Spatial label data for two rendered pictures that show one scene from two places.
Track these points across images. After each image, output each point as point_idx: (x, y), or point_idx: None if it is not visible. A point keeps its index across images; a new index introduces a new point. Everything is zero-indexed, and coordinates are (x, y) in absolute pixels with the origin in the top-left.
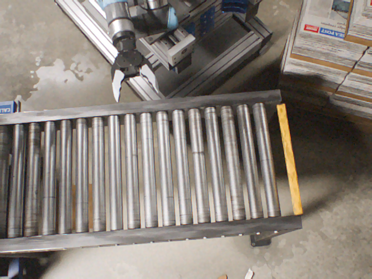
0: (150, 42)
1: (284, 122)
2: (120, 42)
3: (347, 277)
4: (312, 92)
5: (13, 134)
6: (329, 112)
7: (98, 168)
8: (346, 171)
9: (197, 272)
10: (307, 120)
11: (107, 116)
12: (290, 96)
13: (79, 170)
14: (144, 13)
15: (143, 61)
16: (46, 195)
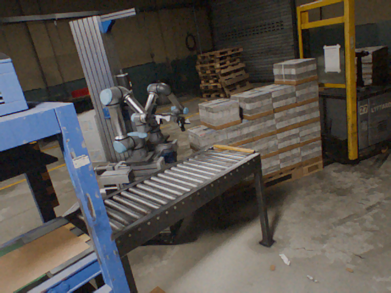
0: (147, 160)
1: (220, 145)
2: (151, 104)
3: (323, 225)
4: None
5: (106, 202)
6: (239, 187)
7: (163, 185)
8: (272, 203)
9: (257, 276)
10: (236, 202)
11: (149, 178)
12: None
13: (155, 189)
14: (137, 152)
15: (160, 113)
16: (146, 201)
